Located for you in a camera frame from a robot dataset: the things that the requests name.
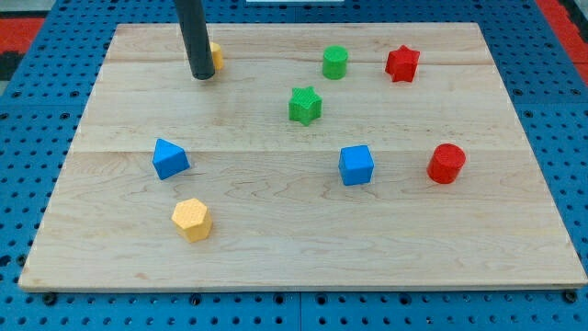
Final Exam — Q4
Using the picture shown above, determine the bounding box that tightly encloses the yellow heart block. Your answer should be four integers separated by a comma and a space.
210, 42, 224, 70

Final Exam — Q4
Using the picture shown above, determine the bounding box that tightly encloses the wooden board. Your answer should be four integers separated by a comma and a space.
19, 23, 587, 292

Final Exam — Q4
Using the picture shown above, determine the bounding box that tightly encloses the green star block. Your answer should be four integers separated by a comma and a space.
288, 86, 322, 126

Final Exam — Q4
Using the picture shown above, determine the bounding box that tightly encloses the blue cube block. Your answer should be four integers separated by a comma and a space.
338, 145, 374, 186

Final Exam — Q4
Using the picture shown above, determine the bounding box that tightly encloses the green cylinder block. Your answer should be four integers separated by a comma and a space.
322, 45, 348, 80

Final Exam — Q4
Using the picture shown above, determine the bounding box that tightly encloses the yellow hexagon block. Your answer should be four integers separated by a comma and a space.
171, 199, 212, 243

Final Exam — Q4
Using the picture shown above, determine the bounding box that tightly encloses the blue triangle block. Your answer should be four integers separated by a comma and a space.
152, 139, 190, 180

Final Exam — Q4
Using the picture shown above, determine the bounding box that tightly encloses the red star block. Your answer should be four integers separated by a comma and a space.
385, 45, 421, 83

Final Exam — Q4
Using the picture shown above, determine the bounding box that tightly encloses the red cylinder block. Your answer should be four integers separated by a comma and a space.
426, 143, 467, 184

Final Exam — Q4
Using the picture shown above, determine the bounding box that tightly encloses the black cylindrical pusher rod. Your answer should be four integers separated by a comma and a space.
174, 0, 215, 80

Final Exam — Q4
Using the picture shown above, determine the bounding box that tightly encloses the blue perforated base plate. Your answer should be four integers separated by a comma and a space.
1, 0, 587, 330

